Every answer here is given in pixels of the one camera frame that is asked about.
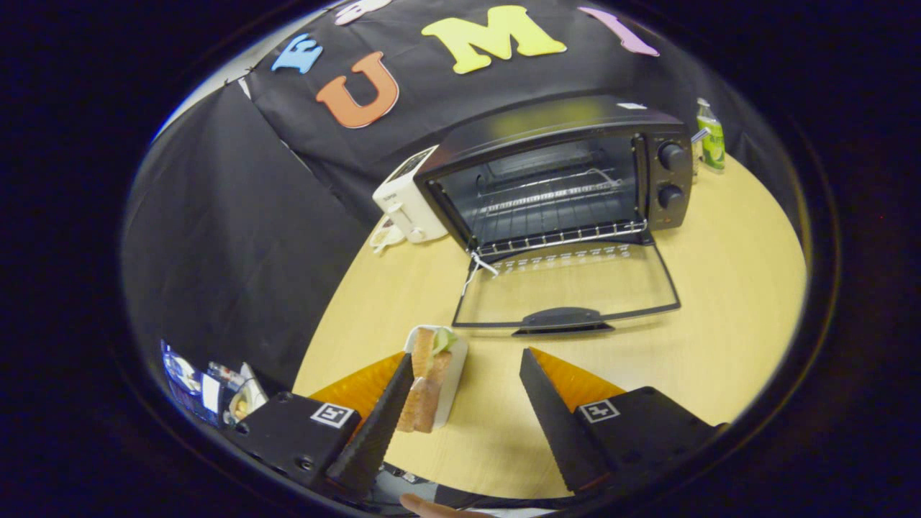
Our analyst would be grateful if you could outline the heap of colourful packets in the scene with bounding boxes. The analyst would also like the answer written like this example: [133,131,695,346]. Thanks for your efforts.
[160,340,271,430]

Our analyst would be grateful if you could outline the small white snack dish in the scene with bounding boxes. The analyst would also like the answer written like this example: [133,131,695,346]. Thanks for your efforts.
[369,218,407,254]

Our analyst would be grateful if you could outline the white string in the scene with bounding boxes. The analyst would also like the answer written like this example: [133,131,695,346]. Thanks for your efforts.
[459,248,499,297]

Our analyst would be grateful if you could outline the black toaster oven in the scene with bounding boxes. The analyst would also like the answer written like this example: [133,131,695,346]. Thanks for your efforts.
[414,95,695,337]

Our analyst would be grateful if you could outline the toast sandwich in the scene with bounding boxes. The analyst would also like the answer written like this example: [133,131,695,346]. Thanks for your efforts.
[396,326,459,434]

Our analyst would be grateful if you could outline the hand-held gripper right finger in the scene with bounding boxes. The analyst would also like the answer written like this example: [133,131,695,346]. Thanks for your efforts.
[520,347,727,497]

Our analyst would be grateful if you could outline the white pop-up toaster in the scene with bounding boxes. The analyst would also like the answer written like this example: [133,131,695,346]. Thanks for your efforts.
[372,145,448,244]

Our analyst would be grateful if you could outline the green label drink bottle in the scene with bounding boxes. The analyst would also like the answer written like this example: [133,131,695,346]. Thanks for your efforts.
[694,98,726,173]

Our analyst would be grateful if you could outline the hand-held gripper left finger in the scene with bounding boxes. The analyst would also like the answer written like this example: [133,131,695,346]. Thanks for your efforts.
[223,351,416,502]

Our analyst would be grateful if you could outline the white rectangular plate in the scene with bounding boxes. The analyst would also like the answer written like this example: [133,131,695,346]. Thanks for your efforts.
[403,325,468,431]

